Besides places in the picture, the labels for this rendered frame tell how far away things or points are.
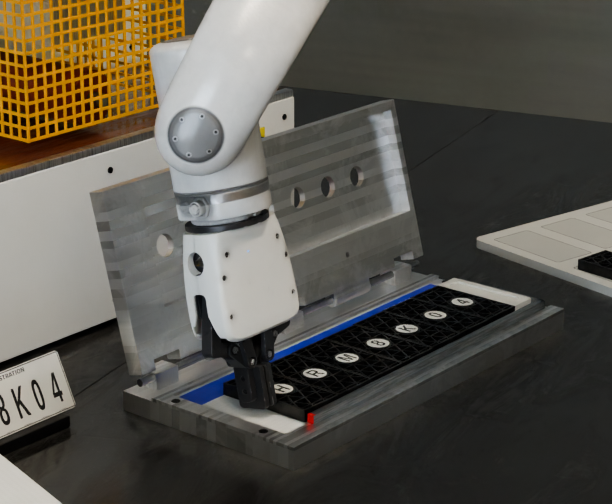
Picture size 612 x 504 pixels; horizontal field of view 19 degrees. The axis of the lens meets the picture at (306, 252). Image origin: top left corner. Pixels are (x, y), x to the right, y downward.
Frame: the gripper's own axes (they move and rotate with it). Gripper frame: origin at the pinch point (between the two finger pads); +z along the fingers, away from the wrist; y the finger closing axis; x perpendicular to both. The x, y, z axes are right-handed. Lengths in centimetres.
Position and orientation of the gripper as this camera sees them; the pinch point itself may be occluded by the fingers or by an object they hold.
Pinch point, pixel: (255, 384)
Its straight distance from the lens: 165.0
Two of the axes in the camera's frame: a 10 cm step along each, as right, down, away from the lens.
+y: 6.3, -2.5, 7.3
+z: 1.6, 9.7, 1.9
